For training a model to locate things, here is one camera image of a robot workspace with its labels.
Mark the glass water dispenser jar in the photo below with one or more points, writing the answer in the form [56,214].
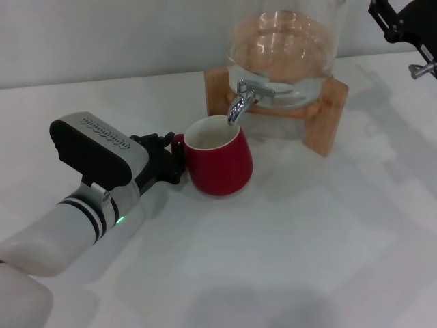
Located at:
[283,44]

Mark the wooden dispenser stand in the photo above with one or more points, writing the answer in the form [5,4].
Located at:
[333,119]

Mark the red ceramic cup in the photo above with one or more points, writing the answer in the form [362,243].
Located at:
[222,171]

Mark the chrome faucet with lever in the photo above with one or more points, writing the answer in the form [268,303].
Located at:
[235,109]

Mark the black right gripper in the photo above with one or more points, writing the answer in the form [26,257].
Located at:
[421,24]

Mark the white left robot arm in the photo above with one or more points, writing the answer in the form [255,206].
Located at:
[51,239]

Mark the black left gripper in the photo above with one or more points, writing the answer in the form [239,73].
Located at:
[157,165]

